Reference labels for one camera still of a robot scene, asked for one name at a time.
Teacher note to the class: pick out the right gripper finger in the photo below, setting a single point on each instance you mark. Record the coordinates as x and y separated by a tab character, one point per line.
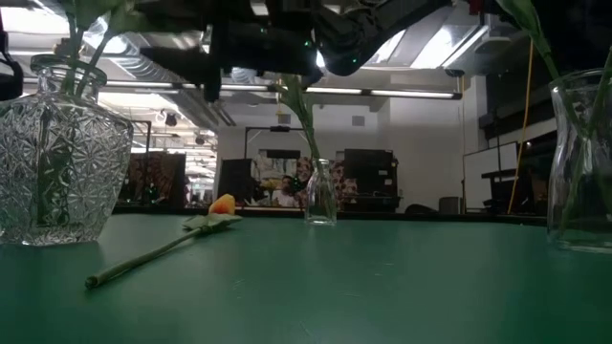
186	62
191	14

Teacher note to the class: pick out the white artificial tulip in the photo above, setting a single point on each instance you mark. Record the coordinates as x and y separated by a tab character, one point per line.
287	91
308	134
300	102

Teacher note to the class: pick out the smooth clear glass carafe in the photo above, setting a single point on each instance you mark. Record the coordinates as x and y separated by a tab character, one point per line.
581	200

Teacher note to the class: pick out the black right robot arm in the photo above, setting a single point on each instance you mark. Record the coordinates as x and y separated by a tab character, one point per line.
363	28

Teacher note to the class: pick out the cut-glass patterned vase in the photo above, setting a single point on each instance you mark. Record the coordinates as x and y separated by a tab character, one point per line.
62	167

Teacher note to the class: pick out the long tube light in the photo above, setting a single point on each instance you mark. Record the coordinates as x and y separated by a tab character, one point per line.
248	87
406	93

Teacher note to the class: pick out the black ceiling spotlight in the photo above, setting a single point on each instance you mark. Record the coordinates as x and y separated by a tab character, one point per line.
200	140
170	120

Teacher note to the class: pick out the pale patterned tapestry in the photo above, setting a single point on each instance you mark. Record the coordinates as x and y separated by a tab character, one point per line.
268	165

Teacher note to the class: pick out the dark patterned tapestry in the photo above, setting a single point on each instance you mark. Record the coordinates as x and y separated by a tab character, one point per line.
158	177

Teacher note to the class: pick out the black panel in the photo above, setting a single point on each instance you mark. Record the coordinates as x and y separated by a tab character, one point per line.
234	179

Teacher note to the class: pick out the person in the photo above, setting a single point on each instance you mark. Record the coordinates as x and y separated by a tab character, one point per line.
285	198

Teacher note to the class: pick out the black cabinet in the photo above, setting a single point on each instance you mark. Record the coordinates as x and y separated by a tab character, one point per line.
370	165

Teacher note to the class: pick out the red patterned cloth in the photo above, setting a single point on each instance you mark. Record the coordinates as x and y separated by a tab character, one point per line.
346	186

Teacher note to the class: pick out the small clear glass bottle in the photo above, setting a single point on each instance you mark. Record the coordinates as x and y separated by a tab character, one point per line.
320	205

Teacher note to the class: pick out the grey bin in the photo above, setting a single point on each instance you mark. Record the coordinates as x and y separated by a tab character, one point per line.
449	205

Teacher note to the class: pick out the green table mat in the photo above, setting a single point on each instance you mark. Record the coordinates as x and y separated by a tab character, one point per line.
306	296

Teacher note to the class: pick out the whiteboard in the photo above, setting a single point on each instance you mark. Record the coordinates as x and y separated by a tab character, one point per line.
483	181

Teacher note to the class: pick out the large corrugated silver duct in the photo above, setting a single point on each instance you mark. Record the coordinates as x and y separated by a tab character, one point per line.
129	62

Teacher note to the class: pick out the black frame stand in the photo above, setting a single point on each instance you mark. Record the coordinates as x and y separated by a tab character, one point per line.
279	128

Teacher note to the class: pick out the grey wall vent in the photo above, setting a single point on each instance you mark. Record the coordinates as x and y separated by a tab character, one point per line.
358	121

